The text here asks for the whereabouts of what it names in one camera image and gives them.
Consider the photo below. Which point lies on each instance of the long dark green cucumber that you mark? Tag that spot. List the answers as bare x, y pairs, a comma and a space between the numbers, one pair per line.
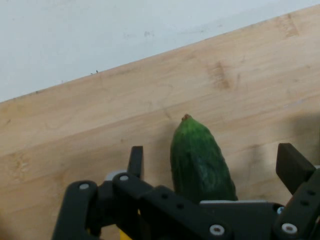
200, 165

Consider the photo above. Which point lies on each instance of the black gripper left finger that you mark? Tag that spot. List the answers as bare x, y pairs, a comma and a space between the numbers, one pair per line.
82, 207

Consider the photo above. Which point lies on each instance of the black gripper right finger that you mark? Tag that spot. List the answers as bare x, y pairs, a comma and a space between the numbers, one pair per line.
297, 190

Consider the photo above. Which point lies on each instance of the wooden cutting board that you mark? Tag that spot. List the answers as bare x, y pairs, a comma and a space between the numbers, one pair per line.
225, 95

